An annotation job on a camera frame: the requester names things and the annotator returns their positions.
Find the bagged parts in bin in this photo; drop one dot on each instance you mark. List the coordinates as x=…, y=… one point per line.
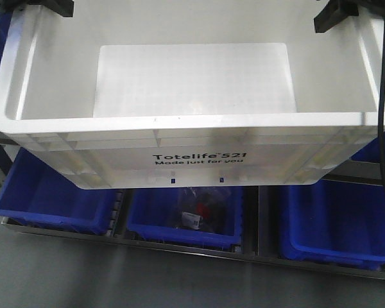
x=203, y=209

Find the blue bin right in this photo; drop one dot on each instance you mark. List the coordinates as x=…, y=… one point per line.
x=333, y=222

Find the grey metal shelf frame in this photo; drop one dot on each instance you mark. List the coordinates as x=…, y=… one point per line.
x=259, y=236

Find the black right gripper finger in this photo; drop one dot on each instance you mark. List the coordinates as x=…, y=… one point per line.
x=333, y=13

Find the blue bin left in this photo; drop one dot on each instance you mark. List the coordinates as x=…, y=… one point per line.
x=35, y=194

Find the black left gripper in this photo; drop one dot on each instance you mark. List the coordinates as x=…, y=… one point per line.
x=64, y=8

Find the blue bin middle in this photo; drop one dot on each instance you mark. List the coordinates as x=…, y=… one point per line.
x=153, y=216

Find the white plastic tote box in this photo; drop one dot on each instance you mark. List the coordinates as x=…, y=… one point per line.
x=129, y=94

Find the blue bin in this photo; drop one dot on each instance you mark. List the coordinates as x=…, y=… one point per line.
x=35, y=194
x=153, y=216
x=333, y=222

